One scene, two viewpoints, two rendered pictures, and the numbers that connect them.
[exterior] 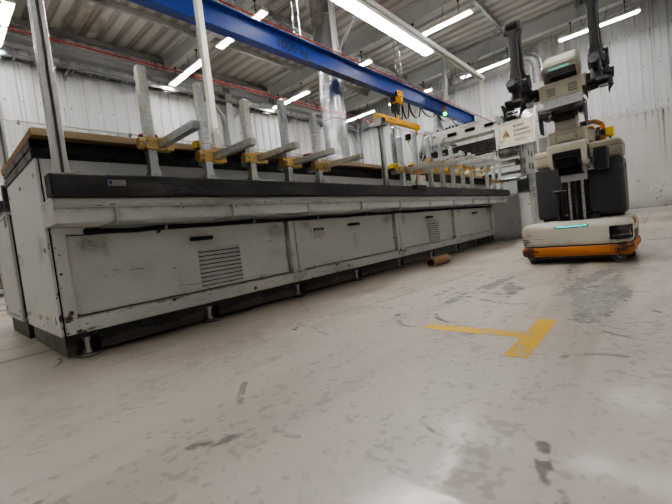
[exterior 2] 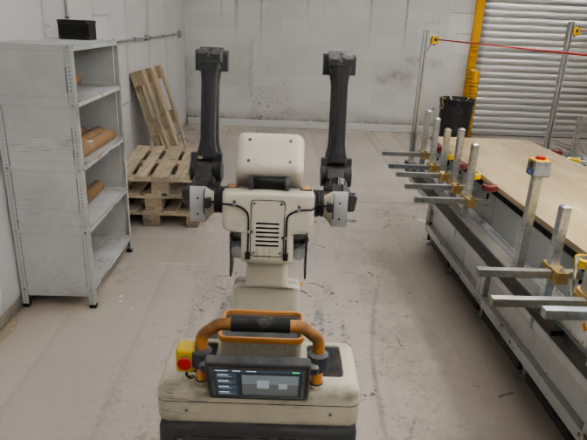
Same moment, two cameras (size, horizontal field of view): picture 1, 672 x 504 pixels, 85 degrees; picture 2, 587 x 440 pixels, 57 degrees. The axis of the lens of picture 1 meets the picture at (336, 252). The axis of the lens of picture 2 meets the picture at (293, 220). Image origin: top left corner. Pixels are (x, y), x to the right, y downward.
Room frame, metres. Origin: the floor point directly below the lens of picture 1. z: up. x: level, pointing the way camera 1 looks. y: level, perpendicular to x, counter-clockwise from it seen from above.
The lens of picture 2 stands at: (3.71, -2.71, 1.71)
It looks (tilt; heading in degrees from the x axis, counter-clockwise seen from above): 20 degrees down; 136
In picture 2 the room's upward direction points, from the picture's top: 3 degrees clockwise
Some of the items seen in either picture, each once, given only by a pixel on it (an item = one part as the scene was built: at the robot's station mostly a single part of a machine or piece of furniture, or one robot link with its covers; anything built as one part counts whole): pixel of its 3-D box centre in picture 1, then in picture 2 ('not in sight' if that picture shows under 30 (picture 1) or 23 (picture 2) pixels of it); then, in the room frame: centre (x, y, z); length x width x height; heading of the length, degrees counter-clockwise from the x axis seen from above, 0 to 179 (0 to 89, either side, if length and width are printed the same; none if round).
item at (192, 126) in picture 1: (169, 140); (411, 154); (1.51, 0.62, 0.84); 0.43 x 0.03 x 0.04; 48
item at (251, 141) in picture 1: (225, 153); (419, 167); (1.69, 0.45, 0.80); 0.43 x 0.03 x 0.04; 48
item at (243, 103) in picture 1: (249, 146); (443, 164); (1.91, 0.38, 0.88); 0.04 x 0.04 x 0.48; 48
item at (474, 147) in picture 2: (316, 153); (468, 184); (2.29, 0.05, 0.89); 0.04 x 0.04 x 0.48; 48
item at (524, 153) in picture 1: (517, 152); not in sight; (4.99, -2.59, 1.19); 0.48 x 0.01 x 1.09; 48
